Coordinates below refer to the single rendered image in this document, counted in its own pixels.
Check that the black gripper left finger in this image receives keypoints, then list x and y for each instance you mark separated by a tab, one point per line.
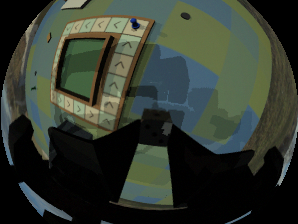
109	157

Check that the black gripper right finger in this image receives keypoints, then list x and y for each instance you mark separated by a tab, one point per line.
192	166

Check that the white sheet of paper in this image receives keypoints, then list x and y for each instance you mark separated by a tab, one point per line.
75	4

